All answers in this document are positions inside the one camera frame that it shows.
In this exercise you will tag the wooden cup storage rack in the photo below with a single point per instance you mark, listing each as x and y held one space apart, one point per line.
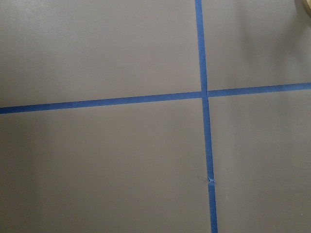
306 5

